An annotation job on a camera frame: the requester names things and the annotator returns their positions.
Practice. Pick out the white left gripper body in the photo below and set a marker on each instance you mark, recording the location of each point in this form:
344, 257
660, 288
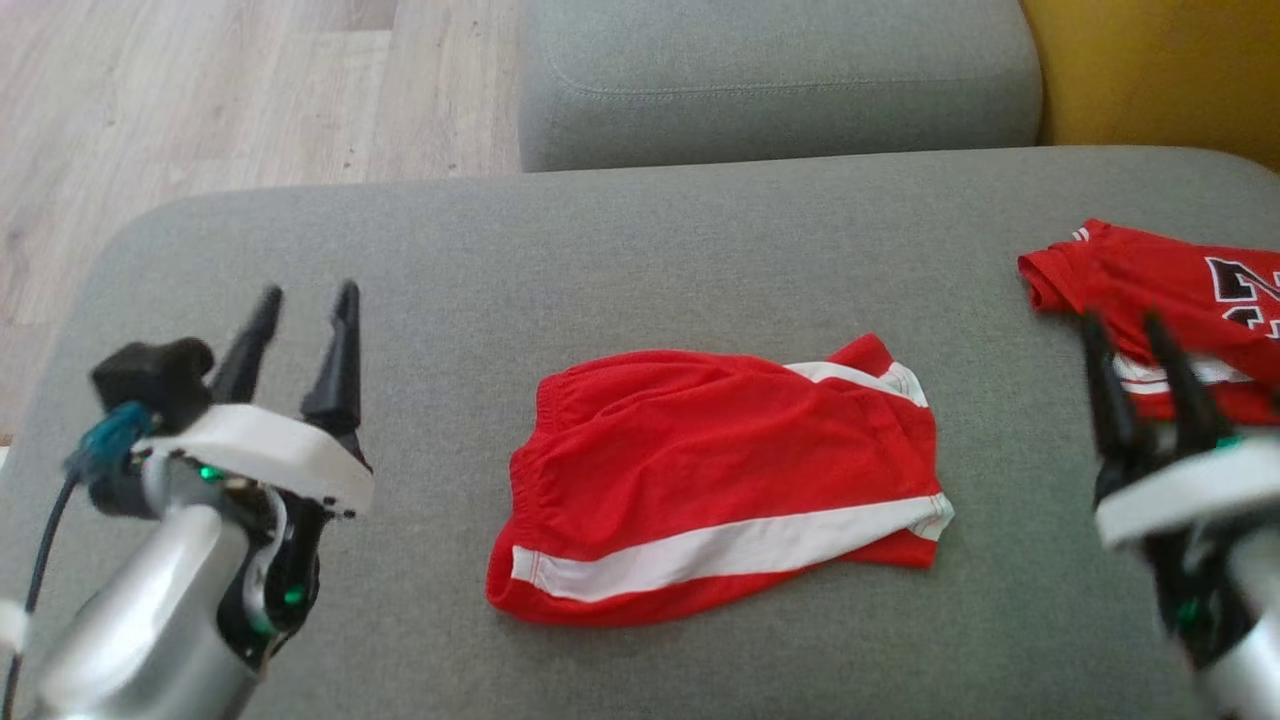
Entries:
270, 455

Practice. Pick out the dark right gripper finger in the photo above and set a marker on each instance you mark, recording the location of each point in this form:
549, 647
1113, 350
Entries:
1185, 400
1110, 400

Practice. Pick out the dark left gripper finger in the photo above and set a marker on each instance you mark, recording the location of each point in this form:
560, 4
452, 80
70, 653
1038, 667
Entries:
248, 350
340, 370

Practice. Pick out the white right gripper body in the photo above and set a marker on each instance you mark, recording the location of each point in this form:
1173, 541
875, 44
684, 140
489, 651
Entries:
1190, 490

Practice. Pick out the red and white t-shirt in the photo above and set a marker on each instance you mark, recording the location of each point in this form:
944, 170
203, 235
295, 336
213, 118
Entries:
1130, 280

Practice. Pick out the red shorts with white stripe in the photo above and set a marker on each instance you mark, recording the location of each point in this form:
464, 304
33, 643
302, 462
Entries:
700, 440

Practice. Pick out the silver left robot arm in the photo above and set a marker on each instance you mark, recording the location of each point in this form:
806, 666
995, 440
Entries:
150, 620

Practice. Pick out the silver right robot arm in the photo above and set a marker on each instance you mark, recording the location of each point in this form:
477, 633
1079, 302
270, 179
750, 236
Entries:
1250, 660

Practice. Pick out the grey sofa seat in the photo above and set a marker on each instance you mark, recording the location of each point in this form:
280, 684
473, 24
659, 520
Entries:
600, 260

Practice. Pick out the yellow cushion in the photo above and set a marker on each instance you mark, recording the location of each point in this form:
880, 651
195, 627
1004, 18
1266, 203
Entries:
1160, 70

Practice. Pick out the grey sofa armrest cushion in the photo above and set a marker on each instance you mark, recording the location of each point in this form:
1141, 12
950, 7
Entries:
780, 80

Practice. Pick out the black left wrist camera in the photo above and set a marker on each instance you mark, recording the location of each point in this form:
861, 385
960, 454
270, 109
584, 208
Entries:
150, 375

